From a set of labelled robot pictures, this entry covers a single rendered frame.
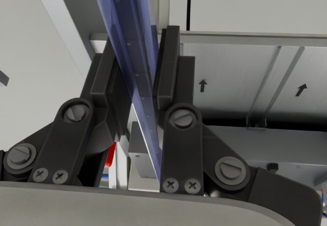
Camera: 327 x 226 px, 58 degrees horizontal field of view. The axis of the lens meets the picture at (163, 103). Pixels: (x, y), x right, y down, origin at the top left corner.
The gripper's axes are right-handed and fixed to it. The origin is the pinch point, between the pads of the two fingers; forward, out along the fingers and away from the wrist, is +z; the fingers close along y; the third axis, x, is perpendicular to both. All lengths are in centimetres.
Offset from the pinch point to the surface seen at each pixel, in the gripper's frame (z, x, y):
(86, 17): 14.4, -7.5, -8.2
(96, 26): 16.2, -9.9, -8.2
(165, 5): 69, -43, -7
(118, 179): 16, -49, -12
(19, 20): 149, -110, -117
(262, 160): 10.3, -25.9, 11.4
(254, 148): 11.9, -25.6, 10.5
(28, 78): 125, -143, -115
